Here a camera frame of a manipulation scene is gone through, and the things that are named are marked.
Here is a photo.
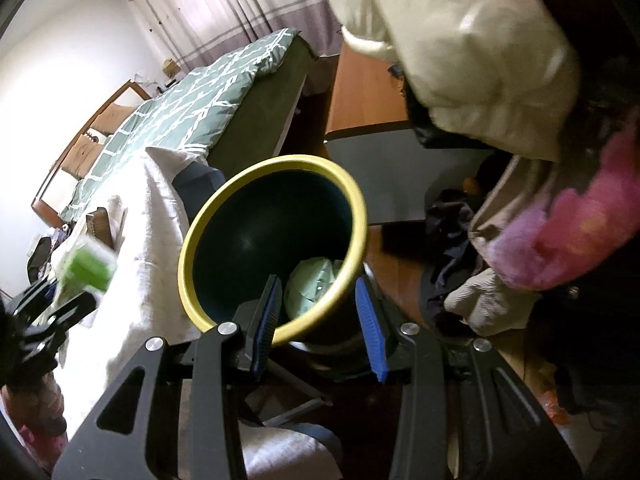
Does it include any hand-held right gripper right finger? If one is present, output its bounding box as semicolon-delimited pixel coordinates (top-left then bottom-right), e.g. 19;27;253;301
355;275;581;480

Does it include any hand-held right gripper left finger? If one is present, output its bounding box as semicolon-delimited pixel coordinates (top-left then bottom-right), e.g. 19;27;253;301
52;275;283;480

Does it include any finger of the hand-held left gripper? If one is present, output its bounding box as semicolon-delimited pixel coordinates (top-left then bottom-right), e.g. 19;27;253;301
12;280;58;313
37;292;98;333

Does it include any pale green bag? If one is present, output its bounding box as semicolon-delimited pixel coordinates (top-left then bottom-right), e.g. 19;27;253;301
284;256;346;322

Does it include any yellow rimmed dark trash bin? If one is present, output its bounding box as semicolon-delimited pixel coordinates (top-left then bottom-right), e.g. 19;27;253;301
177;154;371;368

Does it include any black bag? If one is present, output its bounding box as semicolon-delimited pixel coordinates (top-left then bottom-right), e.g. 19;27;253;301
22;235;56;286

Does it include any wooden headboard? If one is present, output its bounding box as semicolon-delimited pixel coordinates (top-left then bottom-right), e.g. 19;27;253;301
30;77;151;226

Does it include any white table cloth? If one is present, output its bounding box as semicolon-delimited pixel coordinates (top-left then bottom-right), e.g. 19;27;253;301
50;145;341;480

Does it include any white ribbed garment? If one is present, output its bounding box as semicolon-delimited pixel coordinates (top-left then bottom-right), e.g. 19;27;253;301
442;265;543;338

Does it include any dark clothes pile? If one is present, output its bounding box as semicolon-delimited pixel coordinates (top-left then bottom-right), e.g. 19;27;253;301
417;187;493;331

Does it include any brown pillow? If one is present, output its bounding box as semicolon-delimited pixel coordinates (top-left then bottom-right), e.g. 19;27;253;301
62;135;108;181
92;102;138;136

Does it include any beige cloth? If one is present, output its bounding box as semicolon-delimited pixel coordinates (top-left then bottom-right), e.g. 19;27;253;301
467;152;566;271

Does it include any orange plastic wrapper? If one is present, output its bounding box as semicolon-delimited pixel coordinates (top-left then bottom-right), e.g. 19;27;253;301
542;387;573;423

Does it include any dark green bed base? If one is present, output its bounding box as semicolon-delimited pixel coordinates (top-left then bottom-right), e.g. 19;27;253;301
205;35;321;176

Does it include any pink fuzzy cloth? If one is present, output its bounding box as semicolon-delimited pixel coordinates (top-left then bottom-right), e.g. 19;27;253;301
492;110;640;291

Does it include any bed with green quilt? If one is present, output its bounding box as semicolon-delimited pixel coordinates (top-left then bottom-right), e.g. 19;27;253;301
60;27;301;221

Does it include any wooden desk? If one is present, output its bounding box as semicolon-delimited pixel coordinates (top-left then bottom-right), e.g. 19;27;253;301
322;40;501;226

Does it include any cream padded jacket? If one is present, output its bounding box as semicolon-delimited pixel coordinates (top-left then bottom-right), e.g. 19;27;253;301
317;0;583;163

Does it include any striped purple curtain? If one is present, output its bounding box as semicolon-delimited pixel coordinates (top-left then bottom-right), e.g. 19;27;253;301
117;0;346;68

